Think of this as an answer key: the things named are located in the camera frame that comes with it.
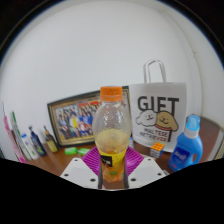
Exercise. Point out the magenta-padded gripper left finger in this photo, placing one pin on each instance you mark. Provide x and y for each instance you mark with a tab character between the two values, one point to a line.
79	171

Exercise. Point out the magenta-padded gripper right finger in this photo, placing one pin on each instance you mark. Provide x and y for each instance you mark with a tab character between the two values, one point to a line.
146	171

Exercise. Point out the orange juice bottle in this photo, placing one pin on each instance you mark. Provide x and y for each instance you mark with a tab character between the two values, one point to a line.
111	133

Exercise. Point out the green soap bar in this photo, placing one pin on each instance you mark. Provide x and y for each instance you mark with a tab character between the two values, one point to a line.
84	151
70	151

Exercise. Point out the blue tissue pack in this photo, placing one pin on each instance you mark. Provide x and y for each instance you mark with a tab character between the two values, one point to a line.
131	143

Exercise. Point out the yellow pump bottle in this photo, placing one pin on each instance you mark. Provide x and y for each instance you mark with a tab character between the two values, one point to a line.
51	144

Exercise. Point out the blue detergent bottle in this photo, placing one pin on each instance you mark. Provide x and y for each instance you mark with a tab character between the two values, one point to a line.
186	150

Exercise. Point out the dark blue pump bottle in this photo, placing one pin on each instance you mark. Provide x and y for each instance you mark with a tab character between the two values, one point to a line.
37	143

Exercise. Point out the framed group photo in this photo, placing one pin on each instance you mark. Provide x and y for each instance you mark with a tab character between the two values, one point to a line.
73	120

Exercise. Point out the white shampoo bottle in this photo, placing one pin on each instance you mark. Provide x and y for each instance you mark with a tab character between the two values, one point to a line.
30	148

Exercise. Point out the white paper gift bag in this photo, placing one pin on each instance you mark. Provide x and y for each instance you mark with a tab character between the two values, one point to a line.
158	113

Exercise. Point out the white shuttlecock tube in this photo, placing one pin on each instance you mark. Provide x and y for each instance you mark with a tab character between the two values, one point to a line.
20	140

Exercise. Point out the dark wooden side table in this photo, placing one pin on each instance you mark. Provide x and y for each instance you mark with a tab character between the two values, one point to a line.
209	133

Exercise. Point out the pink shuttlecock tube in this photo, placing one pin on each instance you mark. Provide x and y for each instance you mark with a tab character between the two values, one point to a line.
11	136

